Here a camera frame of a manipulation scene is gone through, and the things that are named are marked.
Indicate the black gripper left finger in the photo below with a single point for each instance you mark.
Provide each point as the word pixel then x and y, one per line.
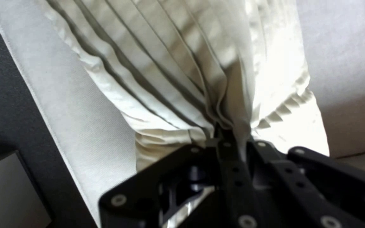
pixel 157 198

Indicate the grey sofa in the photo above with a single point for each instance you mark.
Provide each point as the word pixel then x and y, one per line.
pixel 63 105

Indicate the cream pleated pillow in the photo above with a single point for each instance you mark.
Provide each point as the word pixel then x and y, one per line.
pixel 169 63

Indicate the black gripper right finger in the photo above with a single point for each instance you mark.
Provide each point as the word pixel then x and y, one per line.
pixel 329 194

